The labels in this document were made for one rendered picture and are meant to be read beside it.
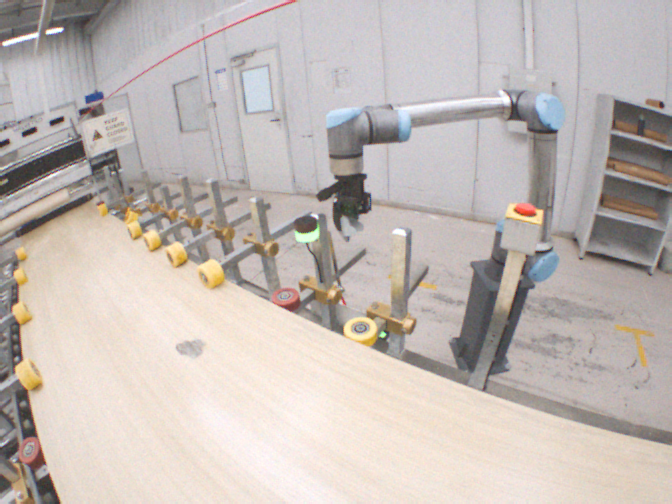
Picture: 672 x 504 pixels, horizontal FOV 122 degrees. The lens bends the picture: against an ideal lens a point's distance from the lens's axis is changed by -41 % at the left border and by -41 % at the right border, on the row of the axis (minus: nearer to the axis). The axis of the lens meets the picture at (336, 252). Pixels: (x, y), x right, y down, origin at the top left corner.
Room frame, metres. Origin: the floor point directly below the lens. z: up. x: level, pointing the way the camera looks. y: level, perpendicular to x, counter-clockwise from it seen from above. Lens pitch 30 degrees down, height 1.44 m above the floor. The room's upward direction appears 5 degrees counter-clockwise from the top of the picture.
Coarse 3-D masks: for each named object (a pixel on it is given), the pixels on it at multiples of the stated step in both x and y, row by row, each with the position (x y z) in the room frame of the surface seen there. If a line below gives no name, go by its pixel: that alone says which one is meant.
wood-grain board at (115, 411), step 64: (64, 256) 1.15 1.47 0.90; (128, 256) 1.06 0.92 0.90; (64, 320) 0.62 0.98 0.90; (128, 320) 0.63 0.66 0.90; (192, 320) 0.62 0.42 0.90; (256, 320) 0.61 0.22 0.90; (64, 384) 0.35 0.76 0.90; (128, 384) 0.38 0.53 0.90; (192, 384) 0.40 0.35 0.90; (256, 384) 0.40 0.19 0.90; (320, 384) 0.39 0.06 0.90; (384, 384) 0.38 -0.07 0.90; (448, 384) 0.35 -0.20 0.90; (64, 448) 0.17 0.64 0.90; (128, 448) 0.21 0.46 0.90; (192, 448) 0.24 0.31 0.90; (256, 448) 0.25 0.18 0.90; (320, 448) 0.25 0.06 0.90; (384, 448) 0.23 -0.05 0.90; (448, 448) 0.21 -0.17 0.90; (512, 448) 0.18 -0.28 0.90; (576, 448) 0.13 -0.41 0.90; (640, 448) 0.06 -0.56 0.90
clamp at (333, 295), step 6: (312, 276) 0.84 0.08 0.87; (300, 282) 0.81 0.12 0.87; (306, 282) 0.81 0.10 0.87; (312, 282) 0.81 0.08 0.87; (300, 288) 0.81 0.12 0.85; (312, 288) 0.78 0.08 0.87; (318, 288) 0.77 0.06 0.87; (330, 288) 0.77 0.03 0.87; (336, 288) 0.77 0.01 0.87; (318, 294) 0.77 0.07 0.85; (324, 294) 0.75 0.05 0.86; (330, 294) 0.75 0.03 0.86; (336, 294) 0.75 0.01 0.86; (318, 300) 0.77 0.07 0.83; (324, 300) 0.75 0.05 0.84; (330, 300) 0.74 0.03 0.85; (336, 300) 0.75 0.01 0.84
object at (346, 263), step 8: (360, 248) 1.01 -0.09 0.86; (352, 256) 0.96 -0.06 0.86; (360, 256) 0.99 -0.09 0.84; (344, 264) 0.91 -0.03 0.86; (352, 264) 0.94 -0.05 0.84; (344, 272) 0.90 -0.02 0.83; (304, 296) 0.75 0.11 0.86; (312, 296) 0.77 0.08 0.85; (304, 304) 0.74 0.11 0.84; (296, 312) 0.70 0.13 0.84
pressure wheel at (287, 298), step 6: (282, 288) 0.74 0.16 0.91; (288, 288) 0.74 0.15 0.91; (276, 294) 0.71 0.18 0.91; (282, 294) 0.71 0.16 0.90; (288, 294) 0.71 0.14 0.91; (294, 294) 0.70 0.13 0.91; (276, 300) 0.68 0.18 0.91; (282, 300) 0.68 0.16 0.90; (288, 300) 0.68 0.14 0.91; (294, 300) 0.68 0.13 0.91; (282, 306) 0.66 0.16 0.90; (288, 306) 0.67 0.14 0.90; (294, 306) 0.67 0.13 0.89
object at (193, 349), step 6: (186, 342) 0.52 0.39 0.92; (192, 342) 0.52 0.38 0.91; (198, 342) 0.52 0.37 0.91; (204, 342) 0.53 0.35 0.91; (180, 348) 0.51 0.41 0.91; (186, 348) 0.51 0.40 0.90; (192, 348) 0.50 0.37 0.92; (198, 348) 0.51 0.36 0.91; (180, 354) 0.49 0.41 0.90; (186, 354) 0.49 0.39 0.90; (192, 354) 0.49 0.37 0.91; (198, 354) 0.49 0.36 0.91
